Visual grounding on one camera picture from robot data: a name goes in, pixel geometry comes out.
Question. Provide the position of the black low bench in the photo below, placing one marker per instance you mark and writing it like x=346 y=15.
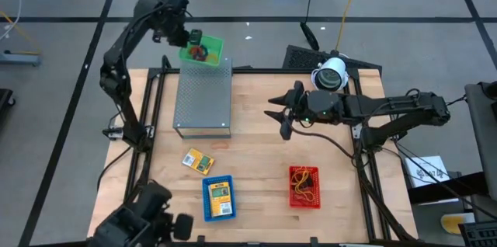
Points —
x=446 y=190

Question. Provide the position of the grey perforated metal shelf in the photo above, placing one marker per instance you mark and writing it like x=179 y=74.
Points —
x=204 y=99

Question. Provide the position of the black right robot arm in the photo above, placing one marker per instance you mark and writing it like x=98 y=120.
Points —
x=388 y=105

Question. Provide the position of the yellow rubber band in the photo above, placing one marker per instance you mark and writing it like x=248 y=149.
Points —
x=304 y=195

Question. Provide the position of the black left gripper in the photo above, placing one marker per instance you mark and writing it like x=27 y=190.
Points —
x=174 y=25

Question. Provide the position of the orange coil wristband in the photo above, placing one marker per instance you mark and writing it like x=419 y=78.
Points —
x=192 y=50

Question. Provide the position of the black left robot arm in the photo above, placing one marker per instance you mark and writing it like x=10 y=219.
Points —
x=116 y=68

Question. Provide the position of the black floor object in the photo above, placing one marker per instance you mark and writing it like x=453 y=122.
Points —
x=5 y=99

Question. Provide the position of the grey metal floor base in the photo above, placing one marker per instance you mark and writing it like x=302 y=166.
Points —
x=19 y=58

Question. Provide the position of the blue plastic basket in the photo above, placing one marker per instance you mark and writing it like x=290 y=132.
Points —
x=205 y=200

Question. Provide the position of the black perforated floor panel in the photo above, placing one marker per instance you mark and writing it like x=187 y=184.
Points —
x=303 y=58

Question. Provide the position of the white dome camera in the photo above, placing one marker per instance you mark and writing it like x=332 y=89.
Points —
x=330 y=78

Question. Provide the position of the yellow object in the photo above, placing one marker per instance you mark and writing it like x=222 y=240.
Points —
x=456 y=223

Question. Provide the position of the white printed paper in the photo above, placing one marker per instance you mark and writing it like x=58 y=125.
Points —
x=427 y=171

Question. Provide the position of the yellow coil wristband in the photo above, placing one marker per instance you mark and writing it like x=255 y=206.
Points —
x=213 y=59

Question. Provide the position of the black plastic crate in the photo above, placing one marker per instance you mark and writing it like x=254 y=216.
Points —
x=479 y=235

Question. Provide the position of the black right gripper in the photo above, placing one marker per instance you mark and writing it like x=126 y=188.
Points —
x=318 y=107

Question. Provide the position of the blue coil wristband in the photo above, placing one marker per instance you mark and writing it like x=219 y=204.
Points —
x=202 y=54

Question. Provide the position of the black aluminium rig frame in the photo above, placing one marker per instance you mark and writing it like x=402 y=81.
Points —
x=272 y=70

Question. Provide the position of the orange rubber band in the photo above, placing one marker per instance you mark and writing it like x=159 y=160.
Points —
x=220 y=146
x=297 y=177

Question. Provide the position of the black bulky device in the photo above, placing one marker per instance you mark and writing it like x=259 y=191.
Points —
x=140 y=220

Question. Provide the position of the red plastic basket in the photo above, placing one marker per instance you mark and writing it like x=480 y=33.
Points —
x=316 y=196

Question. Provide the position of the green plastic basket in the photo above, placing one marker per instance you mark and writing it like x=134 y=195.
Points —
x=215 y=45

